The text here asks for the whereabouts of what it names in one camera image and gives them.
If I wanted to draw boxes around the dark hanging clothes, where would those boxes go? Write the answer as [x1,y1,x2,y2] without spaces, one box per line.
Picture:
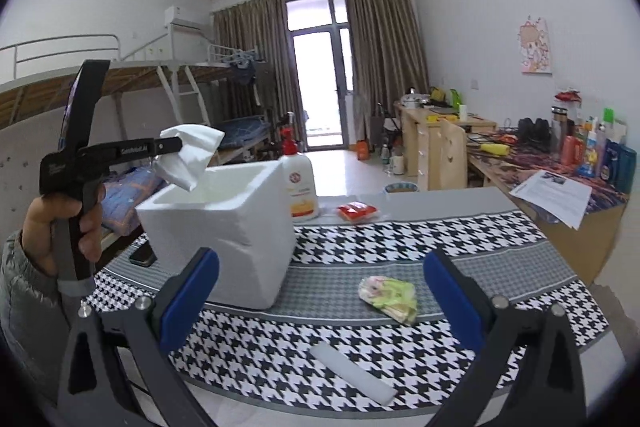
[231,56,259,88]

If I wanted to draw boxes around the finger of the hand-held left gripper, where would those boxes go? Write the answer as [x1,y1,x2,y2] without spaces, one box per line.
[119,136,184,159]

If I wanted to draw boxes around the cluttered wooden desk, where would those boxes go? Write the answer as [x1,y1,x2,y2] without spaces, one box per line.
[466,131,627,285]

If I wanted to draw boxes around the steel thermos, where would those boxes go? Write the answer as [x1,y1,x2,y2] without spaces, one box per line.
[551,105,571,154]

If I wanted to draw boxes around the blue plaid quilt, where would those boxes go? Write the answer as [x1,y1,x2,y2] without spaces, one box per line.
[220,117,268,148]

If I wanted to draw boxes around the white tissue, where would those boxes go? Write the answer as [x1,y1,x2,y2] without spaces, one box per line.
[151,124,226,194]

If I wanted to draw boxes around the person's left hand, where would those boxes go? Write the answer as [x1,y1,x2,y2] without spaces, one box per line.
[22,184,107,277]

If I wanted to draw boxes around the orange bottle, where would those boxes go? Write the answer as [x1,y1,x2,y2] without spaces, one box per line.
[562,134,589,166]

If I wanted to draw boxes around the metal bunk bed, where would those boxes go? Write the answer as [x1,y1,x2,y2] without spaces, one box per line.
[0,34,213,228]
[206,44,281,168]

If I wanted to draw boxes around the green-capped bottle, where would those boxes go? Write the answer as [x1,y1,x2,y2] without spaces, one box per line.
[599,107,616,144]

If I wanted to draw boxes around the black headphones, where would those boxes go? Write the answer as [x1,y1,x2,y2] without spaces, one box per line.
[517,117,554,148]

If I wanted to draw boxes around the brown curtain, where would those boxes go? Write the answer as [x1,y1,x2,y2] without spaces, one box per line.
[212,0,304,144]
[342,0,431,144]

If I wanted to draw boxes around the white foam box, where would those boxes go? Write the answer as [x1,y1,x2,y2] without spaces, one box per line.
[135,160,297,311]

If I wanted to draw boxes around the green pink snack packet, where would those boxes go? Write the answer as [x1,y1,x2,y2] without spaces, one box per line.
[357,275,419,326]

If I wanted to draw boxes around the wooden desk with drawers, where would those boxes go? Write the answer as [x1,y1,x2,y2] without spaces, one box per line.
[394,101,499,191]

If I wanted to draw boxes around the white air conditioner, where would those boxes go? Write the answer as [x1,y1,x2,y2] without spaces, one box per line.
[164,5,206,32]

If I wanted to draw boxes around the black phone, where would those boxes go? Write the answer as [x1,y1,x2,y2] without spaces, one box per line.
[128,241,159,268]

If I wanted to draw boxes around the glass balcony door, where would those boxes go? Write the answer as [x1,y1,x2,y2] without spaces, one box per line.
[283,0,354,154]

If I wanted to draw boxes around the printed paper sheet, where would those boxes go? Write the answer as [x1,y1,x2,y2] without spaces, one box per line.
[509,169,594,231]

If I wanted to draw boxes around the white pump bottle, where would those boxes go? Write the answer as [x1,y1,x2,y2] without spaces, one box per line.
[277,126,321,223]

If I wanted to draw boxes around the blue orange quilt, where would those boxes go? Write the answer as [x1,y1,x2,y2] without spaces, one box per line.
[100,167,168,238]

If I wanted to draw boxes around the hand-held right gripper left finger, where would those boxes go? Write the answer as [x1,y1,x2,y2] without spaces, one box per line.
[57,247,221,427]

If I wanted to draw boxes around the houndstooth tablecloth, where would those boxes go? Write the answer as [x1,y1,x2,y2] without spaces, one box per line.
[82,186,610,414]

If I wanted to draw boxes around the white foam strip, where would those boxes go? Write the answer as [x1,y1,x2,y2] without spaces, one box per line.
[308,340,399,406]

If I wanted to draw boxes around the blue bottle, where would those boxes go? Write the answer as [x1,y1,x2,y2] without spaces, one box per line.
[597,139,624,184]

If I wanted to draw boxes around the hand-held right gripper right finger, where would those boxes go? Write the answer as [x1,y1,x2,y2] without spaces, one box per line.
[422,248,587,427]

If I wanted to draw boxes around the person's left forearm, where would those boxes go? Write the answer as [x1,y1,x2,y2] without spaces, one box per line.
[0,229,73,405]

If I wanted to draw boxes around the red snack packet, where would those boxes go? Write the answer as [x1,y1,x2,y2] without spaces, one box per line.
[335,201,379,224]

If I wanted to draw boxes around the teal bottle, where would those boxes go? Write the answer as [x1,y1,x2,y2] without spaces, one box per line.
[617,144,639,194]

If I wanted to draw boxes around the cartoon wall poster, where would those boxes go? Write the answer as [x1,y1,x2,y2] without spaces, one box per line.
[519,17,554,74]

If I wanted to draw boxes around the wooden chair with smiley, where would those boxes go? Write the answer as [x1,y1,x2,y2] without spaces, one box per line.
[437,119,471,191]

